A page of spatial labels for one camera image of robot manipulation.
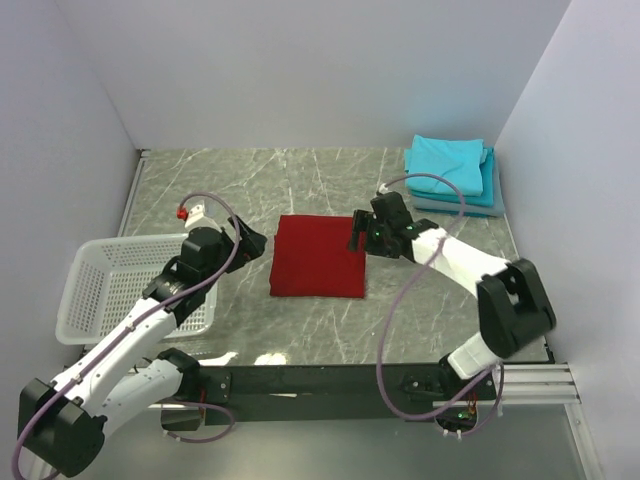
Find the aluminium frame rail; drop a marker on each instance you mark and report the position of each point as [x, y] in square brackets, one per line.
[540, 382]

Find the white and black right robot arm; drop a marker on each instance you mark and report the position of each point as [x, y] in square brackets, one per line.
[513, 307]

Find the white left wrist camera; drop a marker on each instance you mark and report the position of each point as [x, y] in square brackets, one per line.
[196, 217]

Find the white plastic laundry basket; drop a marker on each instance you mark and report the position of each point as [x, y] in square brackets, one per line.
[105, 280]

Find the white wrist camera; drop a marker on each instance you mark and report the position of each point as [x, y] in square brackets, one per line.
[383, 189]
[196, 217]

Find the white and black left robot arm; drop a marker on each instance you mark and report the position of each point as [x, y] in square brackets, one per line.
[66, 421]

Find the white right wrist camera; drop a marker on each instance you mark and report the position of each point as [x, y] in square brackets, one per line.
[383, 189]

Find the teal folded t-shirt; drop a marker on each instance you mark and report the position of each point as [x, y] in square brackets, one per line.
[490, 182]

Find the red t-shirt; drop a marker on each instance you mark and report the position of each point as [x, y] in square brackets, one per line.
[311, 259]

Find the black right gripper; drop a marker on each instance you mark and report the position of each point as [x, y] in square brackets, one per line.
[360, 223]

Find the grey folded t-shirt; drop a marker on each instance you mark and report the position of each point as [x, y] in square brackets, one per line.
[474, 211]

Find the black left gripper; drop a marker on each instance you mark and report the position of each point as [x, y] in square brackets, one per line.
[252, 246]

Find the light blue folded t-shirt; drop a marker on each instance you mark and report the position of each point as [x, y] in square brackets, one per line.
[457, 161]

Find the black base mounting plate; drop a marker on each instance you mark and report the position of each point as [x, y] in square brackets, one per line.
[321, 392]

